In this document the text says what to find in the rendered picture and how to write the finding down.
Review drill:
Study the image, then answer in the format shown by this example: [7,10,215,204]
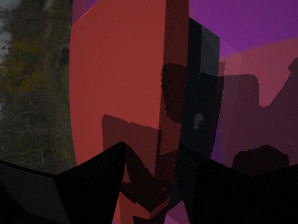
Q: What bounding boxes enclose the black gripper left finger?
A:
[0,141,126,224]

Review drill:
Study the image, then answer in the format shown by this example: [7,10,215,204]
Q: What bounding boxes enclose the red square lid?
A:
[69,0,189,224]

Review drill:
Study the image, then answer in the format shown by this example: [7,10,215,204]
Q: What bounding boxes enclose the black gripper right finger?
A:
[174,144,298,224]

